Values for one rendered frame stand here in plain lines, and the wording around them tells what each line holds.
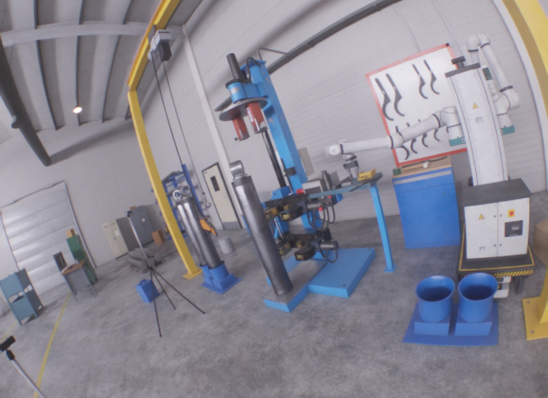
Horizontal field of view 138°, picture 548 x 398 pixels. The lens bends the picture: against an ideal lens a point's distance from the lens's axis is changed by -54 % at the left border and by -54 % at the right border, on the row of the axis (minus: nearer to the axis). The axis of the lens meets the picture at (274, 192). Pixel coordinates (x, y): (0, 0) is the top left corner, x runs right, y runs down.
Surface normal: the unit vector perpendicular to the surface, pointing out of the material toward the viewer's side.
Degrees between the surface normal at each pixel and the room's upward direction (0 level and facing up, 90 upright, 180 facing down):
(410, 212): 90
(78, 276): 90
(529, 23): 90
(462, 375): 0
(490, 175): 90
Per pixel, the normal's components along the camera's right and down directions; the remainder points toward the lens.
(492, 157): -0.69, 0.33
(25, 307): 0.71, -0.17
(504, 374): -0.33, -0.94
